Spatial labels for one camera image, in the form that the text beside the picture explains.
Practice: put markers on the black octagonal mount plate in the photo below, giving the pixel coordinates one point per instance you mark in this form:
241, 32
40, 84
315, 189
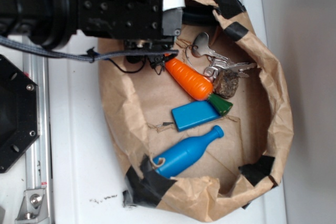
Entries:
19, 114

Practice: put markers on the blue rectangular block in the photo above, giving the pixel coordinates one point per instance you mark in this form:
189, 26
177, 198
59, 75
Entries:
194, 114

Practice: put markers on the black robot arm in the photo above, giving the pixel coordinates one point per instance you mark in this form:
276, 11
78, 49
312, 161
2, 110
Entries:
51, 23

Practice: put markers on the brown paper bag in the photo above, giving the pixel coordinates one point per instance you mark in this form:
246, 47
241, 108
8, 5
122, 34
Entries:
236, 169

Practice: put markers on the blue toy bottle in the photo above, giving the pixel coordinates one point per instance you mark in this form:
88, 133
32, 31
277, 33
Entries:
185, 153

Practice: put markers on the silver corner bracket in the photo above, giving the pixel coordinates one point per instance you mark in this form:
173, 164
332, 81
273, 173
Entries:
34, 207

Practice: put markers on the aluminium extrusion rail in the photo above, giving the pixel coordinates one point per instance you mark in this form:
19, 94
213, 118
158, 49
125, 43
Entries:
38, 156

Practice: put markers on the brown rock keychain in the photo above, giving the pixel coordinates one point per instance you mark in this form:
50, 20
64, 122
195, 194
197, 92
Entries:
226, 84

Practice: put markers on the bunch of silver keys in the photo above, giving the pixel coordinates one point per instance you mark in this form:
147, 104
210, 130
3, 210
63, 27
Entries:
200, 47

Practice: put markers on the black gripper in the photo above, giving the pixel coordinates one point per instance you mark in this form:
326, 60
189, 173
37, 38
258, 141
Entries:
140, 23

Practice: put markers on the orange toy carrot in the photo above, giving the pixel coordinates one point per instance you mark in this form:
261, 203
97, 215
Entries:
197, 86

